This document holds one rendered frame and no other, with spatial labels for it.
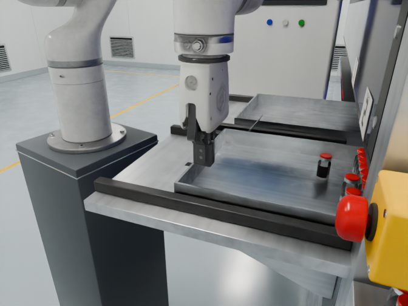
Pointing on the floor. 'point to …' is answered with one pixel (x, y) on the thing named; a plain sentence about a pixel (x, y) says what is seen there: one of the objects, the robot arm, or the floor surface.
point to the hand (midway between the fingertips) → (204, 153)
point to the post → (384, 160)
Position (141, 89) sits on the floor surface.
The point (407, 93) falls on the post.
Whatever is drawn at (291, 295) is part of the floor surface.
